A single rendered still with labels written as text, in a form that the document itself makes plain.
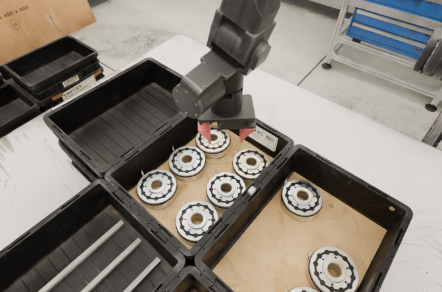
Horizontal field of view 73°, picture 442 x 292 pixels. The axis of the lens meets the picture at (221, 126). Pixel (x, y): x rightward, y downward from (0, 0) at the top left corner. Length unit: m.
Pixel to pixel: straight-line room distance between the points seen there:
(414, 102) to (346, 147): 1.59
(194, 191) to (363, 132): 0.70
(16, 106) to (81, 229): 1.29
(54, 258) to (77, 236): 0.06
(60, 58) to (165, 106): 1.15
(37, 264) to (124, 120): 0.46
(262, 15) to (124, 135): 0.69
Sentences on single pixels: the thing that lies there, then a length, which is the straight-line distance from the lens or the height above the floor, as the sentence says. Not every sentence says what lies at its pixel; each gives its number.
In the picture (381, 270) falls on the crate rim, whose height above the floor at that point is 0.93.
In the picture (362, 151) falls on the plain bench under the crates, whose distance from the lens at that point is 1.17.
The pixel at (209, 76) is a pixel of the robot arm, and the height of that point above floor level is 1.27.
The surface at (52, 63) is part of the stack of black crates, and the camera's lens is 2.06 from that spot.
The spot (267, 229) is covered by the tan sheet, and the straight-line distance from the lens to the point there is 0.78.
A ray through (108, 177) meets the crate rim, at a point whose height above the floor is 0.93.
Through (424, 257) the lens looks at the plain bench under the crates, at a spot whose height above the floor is 0.70.
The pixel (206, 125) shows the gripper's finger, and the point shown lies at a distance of 0.56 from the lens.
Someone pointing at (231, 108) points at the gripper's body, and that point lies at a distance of 0.52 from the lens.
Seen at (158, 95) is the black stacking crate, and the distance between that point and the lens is 1.09.
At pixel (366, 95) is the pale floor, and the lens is 2.58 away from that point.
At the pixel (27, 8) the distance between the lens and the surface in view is 3.27.
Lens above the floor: 1.54
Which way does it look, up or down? 47 degrees down
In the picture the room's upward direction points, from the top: straight up
